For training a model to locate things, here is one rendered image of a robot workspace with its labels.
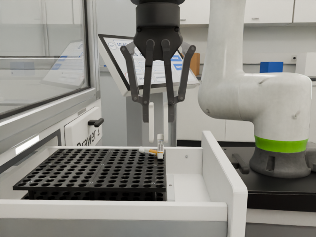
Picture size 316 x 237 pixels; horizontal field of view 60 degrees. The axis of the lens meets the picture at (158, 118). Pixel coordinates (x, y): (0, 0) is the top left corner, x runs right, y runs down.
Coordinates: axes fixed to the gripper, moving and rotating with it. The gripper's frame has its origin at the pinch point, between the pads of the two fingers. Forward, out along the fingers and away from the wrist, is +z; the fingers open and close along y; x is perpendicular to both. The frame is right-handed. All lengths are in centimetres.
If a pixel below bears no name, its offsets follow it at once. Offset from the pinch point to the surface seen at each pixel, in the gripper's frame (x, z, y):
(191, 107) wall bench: 285, 46, 34
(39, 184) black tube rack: -12.1, 6.6, -17.3
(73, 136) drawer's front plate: 13.7, 6.4, -20.8
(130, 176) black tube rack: -8.9, 6.7, -4.3
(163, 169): -5.9, 6.7, 1.0
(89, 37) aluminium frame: 43, -19, -23
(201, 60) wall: 350, -11, 54
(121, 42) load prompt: 83, -20, -19
